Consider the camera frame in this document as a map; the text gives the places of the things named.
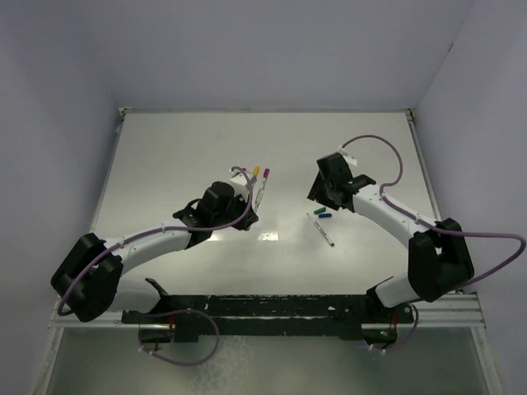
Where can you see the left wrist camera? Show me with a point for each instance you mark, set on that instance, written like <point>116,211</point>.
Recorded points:
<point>242,184</point>

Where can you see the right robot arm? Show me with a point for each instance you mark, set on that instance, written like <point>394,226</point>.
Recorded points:
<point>438,260</point>

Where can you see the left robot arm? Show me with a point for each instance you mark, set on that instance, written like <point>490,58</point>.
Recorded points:
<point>87,280</point>

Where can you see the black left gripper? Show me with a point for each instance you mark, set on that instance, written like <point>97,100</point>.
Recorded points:
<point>241,203</point>

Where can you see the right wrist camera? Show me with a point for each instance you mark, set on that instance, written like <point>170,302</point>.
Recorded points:
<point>351,160</point>

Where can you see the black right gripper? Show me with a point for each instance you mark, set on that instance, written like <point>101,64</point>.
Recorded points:
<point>316,192</point>

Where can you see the white pen blue end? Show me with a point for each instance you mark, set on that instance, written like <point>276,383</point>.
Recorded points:
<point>321,230</point>

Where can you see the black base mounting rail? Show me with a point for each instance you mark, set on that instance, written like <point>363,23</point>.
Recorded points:
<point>185,318</point>

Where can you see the white pen purple end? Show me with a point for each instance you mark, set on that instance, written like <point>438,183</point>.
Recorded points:
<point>260,193</point>

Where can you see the aluminium extrusion rail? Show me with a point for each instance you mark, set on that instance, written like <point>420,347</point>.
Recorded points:
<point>451,311</point>

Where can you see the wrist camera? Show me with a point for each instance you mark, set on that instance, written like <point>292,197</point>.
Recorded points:
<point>242,184</point>
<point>351,160</point>

